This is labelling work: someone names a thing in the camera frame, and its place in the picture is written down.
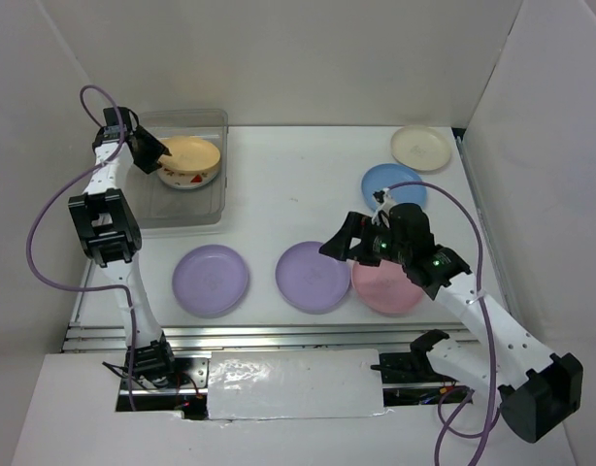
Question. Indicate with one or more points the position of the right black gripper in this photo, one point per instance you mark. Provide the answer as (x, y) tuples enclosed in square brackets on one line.
[(357, 225)]

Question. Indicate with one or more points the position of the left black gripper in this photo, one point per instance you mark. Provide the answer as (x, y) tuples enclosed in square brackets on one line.
[(156, 149)]

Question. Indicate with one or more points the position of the yellow plate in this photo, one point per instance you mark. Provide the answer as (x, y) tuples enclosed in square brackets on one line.
[(189, 154)]

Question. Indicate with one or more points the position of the white strawberry pattern plate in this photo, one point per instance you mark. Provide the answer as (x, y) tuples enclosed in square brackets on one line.
[(186, 181)]

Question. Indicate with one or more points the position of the pink plate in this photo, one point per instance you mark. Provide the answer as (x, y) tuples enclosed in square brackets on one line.
[(385, 289)]

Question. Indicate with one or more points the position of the purple plate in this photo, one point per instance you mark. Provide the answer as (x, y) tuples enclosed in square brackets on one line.
[(311, 282), (210, 281)]

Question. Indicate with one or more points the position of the cream plate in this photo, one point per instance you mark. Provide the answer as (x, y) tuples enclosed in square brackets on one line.
[(421, 148)]

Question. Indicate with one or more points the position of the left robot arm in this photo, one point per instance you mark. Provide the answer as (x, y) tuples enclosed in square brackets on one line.
[(111, 237)]

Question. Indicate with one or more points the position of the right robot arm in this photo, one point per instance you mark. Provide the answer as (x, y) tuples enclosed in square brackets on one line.
[(537, 389)]

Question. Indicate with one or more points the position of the clear plastic bin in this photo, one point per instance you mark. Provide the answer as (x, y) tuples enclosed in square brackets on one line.
[(158, 200)]

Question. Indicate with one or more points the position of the white foil cover panel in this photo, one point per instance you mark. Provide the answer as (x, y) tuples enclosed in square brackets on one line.
[(300, 384)]

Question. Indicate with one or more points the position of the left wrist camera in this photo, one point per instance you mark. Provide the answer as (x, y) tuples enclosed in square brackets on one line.
[(121, 116)]

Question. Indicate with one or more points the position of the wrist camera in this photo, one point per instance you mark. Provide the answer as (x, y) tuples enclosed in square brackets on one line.
[(121, 116), (384, 201)]

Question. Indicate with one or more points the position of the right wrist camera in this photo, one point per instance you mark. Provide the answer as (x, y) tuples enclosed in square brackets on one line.
[(384, 201)]

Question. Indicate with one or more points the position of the right side aluminium rail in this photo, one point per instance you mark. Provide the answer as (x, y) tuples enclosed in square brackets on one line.
[(482, 211)]

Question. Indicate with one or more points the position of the aluminium rail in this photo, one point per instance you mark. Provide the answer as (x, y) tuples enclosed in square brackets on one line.
[(289, 337), (482, 211)]

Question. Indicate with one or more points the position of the aluminium front rail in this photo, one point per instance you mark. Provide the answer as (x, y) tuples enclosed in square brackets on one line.
[(289, 337)]

